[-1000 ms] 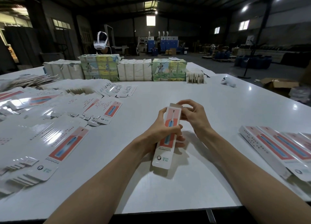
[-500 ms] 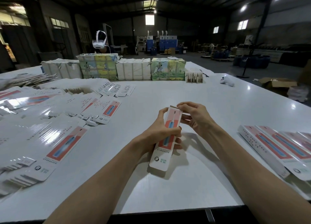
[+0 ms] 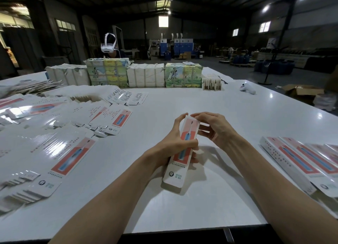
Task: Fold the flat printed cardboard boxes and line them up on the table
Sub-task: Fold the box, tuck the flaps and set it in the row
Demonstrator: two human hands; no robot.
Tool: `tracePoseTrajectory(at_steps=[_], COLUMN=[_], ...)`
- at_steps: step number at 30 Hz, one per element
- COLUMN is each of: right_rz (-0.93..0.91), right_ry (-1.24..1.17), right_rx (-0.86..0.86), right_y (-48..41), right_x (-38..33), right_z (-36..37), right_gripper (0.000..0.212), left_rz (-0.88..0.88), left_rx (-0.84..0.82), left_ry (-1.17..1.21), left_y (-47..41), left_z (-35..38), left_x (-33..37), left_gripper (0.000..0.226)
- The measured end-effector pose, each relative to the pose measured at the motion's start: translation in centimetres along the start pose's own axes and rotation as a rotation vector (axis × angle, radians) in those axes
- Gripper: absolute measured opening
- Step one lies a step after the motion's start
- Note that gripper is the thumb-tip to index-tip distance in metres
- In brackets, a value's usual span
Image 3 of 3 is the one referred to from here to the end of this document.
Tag person's left hand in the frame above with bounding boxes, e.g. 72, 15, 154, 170
145, 112, 200, 170

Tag person's right hand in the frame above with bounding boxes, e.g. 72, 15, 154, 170
190, 111, 245, 152

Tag red white carton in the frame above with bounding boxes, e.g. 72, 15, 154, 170
163, 116, 201, 189

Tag pile of carton blanks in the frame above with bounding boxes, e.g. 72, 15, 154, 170
0, 85, 149, 213

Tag person's left forearm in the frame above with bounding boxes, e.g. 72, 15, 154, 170
50, 155, 162, 244

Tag person's right forearm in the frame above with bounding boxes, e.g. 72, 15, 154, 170
228, 138, 338, 244

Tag small beige card stack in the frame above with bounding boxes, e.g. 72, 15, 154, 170
202, 76, 223, 91

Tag small white object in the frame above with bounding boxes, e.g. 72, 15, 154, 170
239, 82, 256, 95

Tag green printed carton bundle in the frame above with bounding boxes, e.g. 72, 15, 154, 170
164, 62, 203, 89

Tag row of white cartons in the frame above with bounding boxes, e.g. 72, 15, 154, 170
45, 64, 90, 87
127, 63, 165, 88

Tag blue bins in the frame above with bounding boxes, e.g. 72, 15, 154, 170
254, 60, 295, 75

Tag black floor stand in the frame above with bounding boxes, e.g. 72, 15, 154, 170
259, 19, 291, 85

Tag blue machine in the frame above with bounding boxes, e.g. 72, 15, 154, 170
159, 34, 194, 58

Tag open cardboard box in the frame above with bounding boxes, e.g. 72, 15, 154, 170
281, 84, 325, 103

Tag green yellow carton bundle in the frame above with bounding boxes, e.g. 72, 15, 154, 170
84, 57, 131, 88

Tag white plastic bags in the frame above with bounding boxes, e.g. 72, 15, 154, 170
314, 93, 338, 111

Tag white headset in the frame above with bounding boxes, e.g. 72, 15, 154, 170
101, 33, 118, 54

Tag grey crate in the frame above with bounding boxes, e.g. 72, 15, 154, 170
43, 56, 69, 67

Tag pile of grey flat sheets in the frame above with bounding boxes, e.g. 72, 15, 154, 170
0, 80, 64, 98

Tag dark grey cabinet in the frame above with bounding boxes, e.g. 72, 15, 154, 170
5, 27, 45, 73

